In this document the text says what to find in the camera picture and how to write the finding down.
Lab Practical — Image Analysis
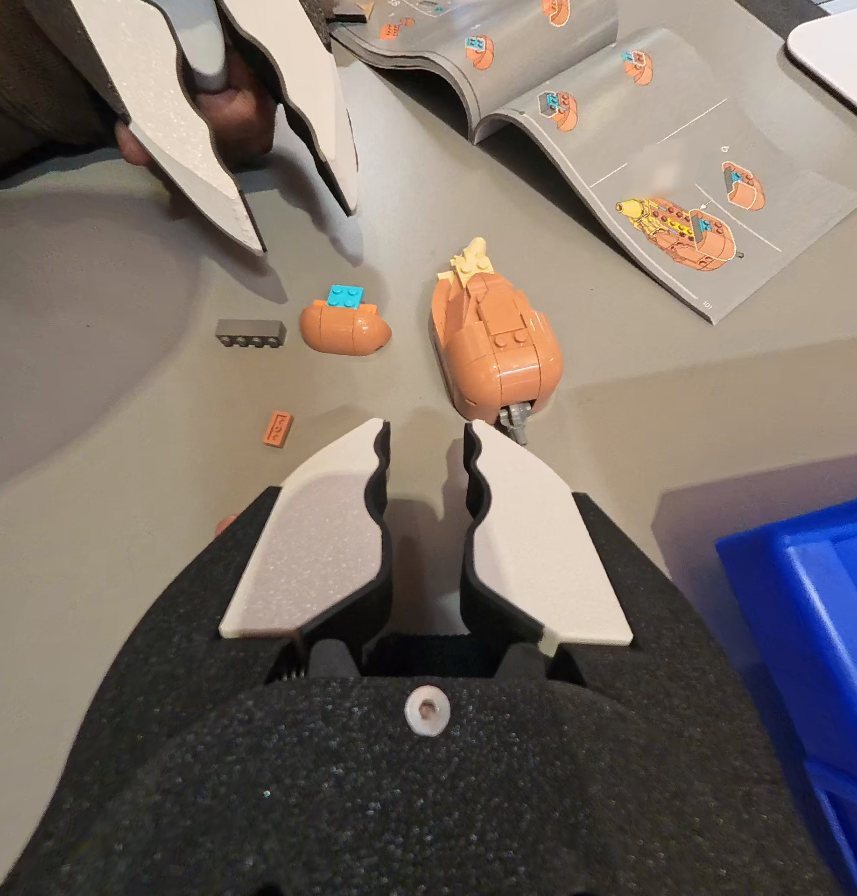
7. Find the blue storage bin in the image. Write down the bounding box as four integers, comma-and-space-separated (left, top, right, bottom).
716, 493, 857, 896

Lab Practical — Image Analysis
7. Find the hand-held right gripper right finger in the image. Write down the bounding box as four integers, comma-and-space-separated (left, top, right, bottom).
460, 420, 634, 655

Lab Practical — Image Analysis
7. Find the grey desk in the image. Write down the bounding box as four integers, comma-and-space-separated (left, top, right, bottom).
0, 0, 857, 896

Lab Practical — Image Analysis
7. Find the small brown curved brick assembly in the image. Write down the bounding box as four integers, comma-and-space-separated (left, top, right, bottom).
300, 283, 393, 357

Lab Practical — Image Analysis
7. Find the person's left forearm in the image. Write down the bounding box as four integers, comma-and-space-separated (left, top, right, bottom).
0, 0, 132, 186

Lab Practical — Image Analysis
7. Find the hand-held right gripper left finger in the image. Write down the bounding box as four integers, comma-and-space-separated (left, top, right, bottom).
218, 418, 393, 639

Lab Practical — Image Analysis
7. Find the grey instruction booklet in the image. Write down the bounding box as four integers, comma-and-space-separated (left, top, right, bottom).
328, 0, 857, 327

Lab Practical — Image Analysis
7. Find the brown brick model tan tip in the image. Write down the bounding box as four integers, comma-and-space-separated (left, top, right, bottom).
428, 237, 565, 446

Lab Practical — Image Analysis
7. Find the person's left hand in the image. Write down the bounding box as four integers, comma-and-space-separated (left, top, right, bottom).
192, 49, 280, 170

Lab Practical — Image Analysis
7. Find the wooden book stand white base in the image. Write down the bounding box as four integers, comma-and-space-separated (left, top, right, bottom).
786, 0, 857, 127

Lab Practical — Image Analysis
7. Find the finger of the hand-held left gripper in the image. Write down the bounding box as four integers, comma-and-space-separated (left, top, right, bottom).
215, 0, 359, 217
71, 0, 268, 256

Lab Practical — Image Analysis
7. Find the dark grey long brick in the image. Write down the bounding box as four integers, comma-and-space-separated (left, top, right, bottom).
215, 318, 288, 350

